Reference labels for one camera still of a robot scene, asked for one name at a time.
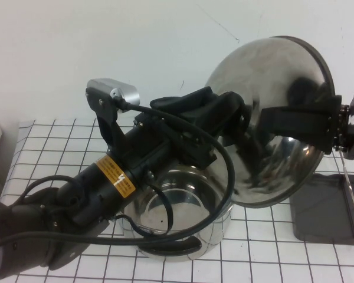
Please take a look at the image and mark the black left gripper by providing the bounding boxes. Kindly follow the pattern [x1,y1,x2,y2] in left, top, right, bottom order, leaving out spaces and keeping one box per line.
[122,86,253,175]

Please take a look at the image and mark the stainless steel pot black handles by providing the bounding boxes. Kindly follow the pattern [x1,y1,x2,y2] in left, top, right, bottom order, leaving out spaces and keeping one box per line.
[113,162,234,259]

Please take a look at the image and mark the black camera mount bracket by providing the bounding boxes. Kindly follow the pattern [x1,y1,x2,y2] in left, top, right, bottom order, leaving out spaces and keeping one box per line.
[87,90,127,153]

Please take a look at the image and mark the black camera cable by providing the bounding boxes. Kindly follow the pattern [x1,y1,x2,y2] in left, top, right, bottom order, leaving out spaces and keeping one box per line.
[113,96,237,236]

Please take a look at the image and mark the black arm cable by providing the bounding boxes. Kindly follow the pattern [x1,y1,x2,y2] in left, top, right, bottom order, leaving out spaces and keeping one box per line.
[0,229,181,251]

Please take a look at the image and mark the dark tray wire lid rack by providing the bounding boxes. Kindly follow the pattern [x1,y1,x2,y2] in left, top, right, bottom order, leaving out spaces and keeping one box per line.
[289,147,354,245]

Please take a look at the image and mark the stainless steel pot lid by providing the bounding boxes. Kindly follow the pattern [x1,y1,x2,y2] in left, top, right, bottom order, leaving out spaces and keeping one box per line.
[205,35,335,207]

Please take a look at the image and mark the white black-checked tablecloth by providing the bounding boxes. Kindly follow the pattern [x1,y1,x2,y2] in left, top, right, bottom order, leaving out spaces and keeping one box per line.
[0,117,354,283]

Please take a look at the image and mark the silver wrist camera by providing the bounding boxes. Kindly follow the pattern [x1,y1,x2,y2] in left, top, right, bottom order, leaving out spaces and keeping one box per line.
[87,78,141,113]

